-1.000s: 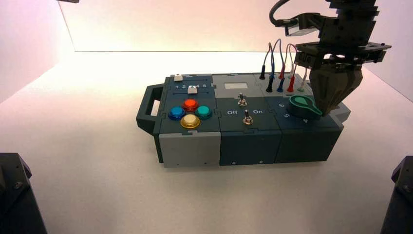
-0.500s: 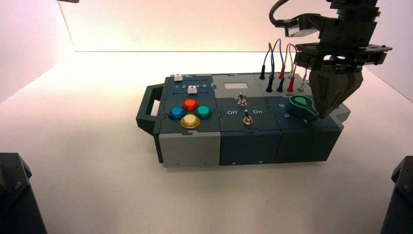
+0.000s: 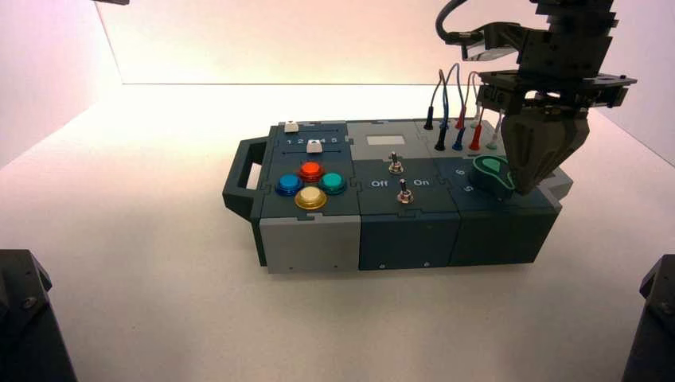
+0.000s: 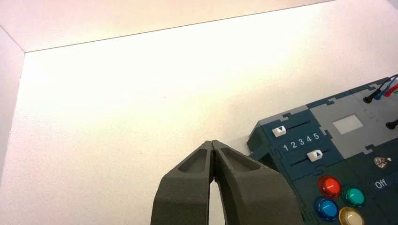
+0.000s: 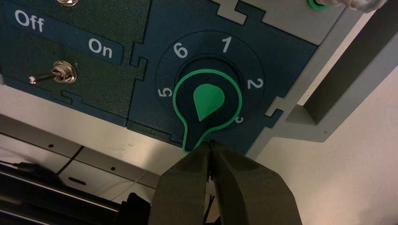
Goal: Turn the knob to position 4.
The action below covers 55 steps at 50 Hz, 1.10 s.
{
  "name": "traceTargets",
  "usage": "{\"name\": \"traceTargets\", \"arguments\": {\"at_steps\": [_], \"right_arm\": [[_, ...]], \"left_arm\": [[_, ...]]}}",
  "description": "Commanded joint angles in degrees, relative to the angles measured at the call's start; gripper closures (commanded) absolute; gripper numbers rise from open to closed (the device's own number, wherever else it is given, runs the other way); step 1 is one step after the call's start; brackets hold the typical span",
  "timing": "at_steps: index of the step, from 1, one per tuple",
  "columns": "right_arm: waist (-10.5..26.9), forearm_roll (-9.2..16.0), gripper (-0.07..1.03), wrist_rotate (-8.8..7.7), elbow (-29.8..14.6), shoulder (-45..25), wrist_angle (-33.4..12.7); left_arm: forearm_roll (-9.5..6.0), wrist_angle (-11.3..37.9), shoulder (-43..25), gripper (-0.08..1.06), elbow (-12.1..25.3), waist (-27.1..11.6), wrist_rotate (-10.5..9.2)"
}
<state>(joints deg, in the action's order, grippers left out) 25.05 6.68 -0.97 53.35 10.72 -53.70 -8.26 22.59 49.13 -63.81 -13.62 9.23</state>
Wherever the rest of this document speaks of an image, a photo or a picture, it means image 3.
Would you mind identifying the black camera cable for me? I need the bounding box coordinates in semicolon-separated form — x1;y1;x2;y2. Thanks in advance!
435;0;471;46

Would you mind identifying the black plug jumper wire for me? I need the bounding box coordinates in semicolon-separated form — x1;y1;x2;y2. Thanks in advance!
423;71;451;152

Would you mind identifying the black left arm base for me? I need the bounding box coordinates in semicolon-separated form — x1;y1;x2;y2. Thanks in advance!
0;249;78;382

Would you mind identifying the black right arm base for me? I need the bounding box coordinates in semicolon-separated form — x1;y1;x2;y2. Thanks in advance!
622;254;675;382

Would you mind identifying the green pointer knob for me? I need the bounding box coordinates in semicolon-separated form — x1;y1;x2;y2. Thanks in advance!
468;155;517;202

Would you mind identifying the red round push button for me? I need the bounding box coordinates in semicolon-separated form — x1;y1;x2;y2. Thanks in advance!
299;161;325;184

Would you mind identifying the blue round push button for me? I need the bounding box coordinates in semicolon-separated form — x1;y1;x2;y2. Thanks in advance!
275;173;305;197

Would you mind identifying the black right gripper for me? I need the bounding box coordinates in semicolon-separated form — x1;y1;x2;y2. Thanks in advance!
477;71;638;194

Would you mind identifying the dark modular control box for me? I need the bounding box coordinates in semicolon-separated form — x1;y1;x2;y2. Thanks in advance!
222;118;575;275

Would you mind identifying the red plug jumper wire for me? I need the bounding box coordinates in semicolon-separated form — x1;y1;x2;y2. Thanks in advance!
455;71;486;152

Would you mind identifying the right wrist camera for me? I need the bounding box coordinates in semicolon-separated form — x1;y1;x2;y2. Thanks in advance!
461;23;529;62

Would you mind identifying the yellow round push button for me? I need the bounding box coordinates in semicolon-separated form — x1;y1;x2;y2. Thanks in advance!
295;186;329;212

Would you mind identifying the green round push button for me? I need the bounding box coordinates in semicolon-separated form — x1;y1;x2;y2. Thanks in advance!
318;172;349;196

